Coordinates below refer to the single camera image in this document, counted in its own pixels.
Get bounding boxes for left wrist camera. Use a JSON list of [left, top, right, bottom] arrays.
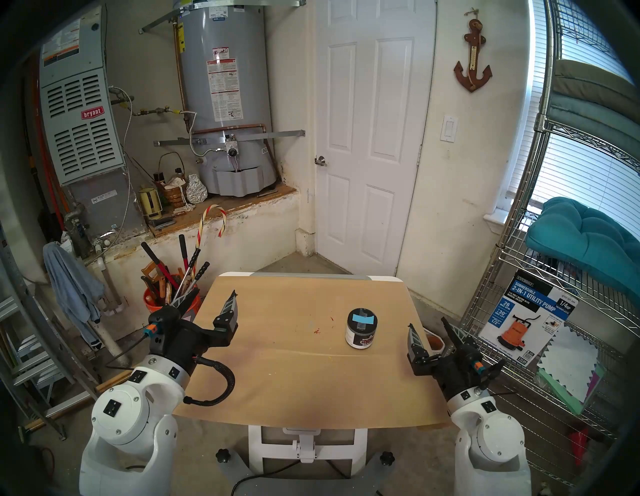
[[144, 305, 181, 353]]

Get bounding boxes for black grip metal tool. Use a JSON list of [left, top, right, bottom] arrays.
[[172, 247, 202, 301], [182, 261, 211, 301]]

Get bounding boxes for wooden saw handle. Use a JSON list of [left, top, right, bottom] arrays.
[[141, 261, 163, 306]]

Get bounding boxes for white zigzag edged sheet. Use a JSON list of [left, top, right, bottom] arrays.
[[537, 325, 599, 396]]

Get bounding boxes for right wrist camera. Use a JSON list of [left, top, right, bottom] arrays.
[[467, 357, 507, 390]]

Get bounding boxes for black jar lid blue tape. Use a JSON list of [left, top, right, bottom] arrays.
[[346, 307, 379, 333]]

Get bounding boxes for aluminium ladder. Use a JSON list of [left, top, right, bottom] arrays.
[[0, 220, 101, 441]]

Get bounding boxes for green foam sheet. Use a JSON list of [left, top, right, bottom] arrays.
[[537, 367, 606, 417]]

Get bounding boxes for white window sill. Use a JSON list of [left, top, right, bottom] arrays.
[[483, 207, 516, 235]]

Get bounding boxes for flexible metal conduit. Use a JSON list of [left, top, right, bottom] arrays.
[[100, 86, 135, 248]]

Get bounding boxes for grey green folded cushion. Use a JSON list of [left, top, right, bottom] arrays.
[[545, 92, 640, 161]]

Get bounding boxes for teal tufted cushion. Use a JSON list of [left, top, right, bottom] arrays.
[[525, 196, 640, 306]]

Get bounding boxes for wooden platform board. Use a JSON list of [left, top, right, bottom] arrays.
[[147, 184, 297, 238]]

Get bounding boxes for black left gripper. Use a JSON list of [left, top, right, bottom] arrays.
[[157, 287, 239, 375]]

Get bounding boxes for crumpled foil bundle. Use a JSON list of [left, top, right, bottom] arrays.
[[185, 173, 208, 204]]

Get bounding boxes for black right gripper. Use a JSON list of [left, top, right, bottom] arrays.
[[407, 316, 488, 401]]

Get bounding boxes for grey water heater tank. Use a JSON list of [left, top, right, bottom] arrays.
[[173, 0, 279, 197]]

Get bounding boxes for white window blinds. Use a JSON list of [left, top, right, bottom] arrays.
[[505, 0, 640, 226]]

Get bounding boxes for yellow kettle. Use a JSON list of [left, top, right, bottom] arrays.
[[137, 186, 163, 221]]

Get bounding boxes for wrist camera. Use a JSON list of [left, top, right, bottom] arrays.
[[467, 357, 507, 390], [144, 305, 181, 353]]

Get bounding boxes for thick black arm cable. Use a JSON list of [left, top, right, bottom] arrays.
[[183, 355, 236, 407]]

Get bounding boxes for orange plastic bucket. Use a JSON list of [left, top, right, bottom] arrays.
[[143, 287, 203, 323]]

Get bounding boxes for utility pump box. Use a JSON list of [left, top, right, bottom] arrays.
[[478, 270, 580, 368]]

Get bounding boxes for wicker basket with handle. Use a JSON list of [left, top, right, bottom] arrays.
[[157, 151, 187, 208]]

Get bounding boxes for white panel door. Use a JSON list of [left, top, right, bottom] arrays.
[[314, 0, 438, 277]]

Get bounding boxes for blue hanging towel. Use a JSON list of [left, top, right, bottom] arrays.
[[42, 241, 106, 348]]

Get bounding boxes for wooden top work table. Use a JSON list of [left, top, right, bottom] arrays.
[[172, 275, 451, 430], [216, 271, 406, 496]]

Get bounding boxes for small red object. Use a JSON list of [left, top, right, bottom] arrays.
[[567, 427, 591, 466]]

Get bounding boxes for angled metal heater strap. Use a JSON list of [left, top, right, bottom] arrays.
[[139, 0, 307, 35]]

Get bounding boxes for rusty anchor wall decoration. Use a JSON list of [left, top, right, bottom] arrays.
[[453, 7, 493, 93]]

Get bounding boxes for brass gas pipe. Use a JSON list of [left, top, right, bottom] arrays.
[[120, 104, 190, 118]]

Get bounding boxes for wooden pole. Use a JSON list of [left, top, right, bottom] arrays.
[[22, 370, 133, 432]]

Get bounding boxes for white paint jar dark label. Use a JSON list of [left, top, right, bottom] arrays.
[[345, 327, 378, 350]]

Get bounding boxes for striped candy cane decoration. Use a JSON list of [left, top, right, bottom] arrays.
[[187, 204, 228, 281]]

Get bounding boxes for chrome wire shelf rack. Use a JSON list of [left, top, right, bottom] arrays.
[[452, 0, 640, 488]]

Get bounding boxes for long red black tool handle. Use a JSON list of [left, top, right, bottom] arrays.
[[141, 241, 180, 291]]

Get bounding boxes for grey Bryant furnace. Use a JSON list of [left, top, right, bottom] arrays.
[[39, 5, 146, 236]]

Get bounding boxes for straight metal heater strap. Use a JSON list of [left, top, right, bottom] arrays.
[[153, 130, 306, 147]]

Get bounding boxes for white PVC pipe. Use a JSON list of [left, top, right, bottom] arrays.
[[92, 257, 131, 366]]

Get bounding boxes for olive folded cushion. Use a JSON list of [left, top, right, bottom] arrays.
[[555, 59, 640, 108]]

